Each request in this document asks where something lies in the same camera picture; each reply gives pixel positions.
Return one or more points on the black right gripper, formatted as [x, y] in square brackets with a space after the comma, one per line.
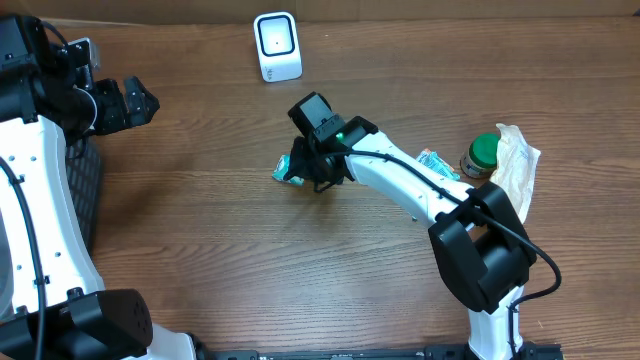
[303, 169]

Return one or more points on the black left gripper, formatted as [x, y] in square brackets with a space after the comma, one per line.
[120, 115]

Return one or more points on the teal Kleenex tissue pack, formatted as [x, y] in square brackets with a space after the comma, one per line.
[281, 170]

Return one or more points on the teal wipes packet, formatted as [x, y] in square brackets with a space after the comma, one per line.
[438, 165]

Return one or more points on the green white small bottle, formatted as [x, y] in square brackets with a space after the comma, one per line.
[480, 158]

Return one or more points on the beige snack pouch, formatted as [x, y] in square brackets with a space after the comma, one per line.
[516, 168]

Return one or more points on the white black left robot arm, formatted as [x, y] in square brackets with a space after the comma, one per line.
[50, 101]

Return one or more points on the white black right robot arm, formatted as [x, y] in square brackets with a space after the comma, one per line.
[483, 253]

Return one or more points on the grey plastic basket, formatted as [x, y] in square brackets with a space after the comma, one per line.
[85, 171]

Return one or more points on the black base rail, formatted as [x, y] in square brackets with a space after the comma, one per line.
[350, 354]

